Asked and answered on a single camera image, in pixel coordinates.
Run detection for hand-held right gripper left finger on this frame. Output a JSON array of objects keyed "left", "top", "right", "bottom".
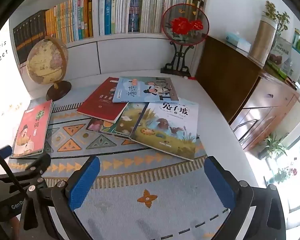
[{"left": 20, "top": 155, "right": 100, "bottom": 240}]

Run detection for antique yellow desk globe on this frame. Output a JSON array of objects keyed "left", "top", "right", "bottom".
[{"left": 26, "top": 35, "right": 72, "bottom": 102}]

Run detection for red poetry book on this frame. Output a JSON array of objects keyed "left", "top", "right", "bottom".
[{"left": 11, "top": 99, "right": 53, "bottom": 158}]

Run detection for brown wooden cabinet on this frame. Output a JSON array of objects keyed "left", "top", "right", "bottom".
[{"left": 194, "top": 35, "right": 300, "bottom": 152}]

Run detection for dark red book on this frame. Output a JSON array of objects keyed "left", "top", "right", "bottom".
[{"left": 77, "top": 77, "right": 129, "bottom": 124}]

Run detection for patterned blue table mat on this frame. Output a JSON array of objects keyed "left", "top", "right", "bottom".
[{"left": 8, "top": 97, "right": 240, "bottom": 240}]

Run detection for light blue tissue box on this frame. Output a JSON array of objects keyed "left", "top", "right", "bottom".
[{"left": 225, "top": 31, "right": 251, "bottom": 52}]

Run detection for white bookshelf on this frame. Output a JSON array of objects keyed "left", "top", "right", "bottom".
[{"left": 9, "top": 0, "right": 212, "bottom": 93}]

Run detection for red flowering plant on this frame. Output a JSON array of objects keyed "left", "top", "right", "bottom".
[{"left": 268, "top": 157, "right": 300, "bottom": 184}]

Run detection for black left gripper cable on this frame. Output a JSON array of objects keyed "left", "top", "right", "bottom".
[{"left": 0, "top": 143, "right": 30, "bottom": 201}]

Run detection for blue cartoon book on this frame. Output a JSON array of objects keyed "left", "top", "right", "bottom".
[{"left": 112, "top": 76, "right": 180, "bottom": 103}]

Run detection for round red flower fan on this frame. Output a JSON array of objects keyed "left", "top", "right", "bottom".
[{"left": 161, "top": 4, "right": 210, "bottom": 46}]

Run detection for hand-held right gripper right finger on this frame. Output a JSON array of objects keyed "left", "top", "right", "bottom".
[{"left": 204, "top": 156, "right": 286, "bottom": 240}]

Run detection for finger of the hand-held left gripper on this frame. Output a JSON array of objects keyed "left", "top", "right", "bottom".
[
  {"left": 0, "top": 152, "right": 52, "bottom": 188},
  {"left": 0, "top": 145, "right": 13, "bottom": 166}
]

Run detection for rabbit picture book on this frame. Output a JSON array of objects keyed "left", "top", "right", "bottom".
[{"left": 129, "top": 97, "right": 200, "bottom": 161}]

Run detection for gold cylinder vase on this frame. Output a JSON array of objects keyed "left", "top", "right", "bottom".
[{"left": 248, "top": 15, "right": 278, "bottom": 67}]

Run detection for row of yellow spined books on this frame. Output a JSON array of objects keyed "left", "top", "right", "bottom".
[{"left": 13, "top": 0, "right": 93, "bottom": 64}]

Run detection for dark carved fan stand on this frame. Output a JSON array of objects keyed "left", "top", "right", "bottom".
[{"left": 160, "top": 41, "right": 192, "bottom": 78}]

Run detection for green potted plant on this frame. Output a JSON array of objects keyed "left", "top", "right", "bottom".
[{"left": 258, "top": 132, "right": 294, "bottom": 160}]

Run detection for white appliance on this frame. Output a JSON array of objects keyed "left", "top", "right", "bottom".
[{"left": 288, "top": 52, "right": 300, "bottom": 89}]

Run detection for printed snack box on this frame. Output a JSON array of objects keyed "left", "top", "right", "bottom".
[{"left": 266, "top": 36, "right": 293, "bottom": 78}]

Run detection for green illustrated picture book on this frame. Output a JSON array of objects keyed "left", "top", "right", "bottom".
[{"left": 100, "top": 102, "right": 149, "bottom": 138}]

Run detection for yellow flower plant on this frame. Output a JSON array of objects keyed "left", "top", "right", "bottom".
[{"left": 262, "top": 0, "right": 290, "bottom": 33}]

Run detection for row of white blue books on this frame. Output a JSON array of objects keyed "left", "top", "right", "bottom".
[{"left": 98, "top": 0, "right": 205, "bottom": 36}]

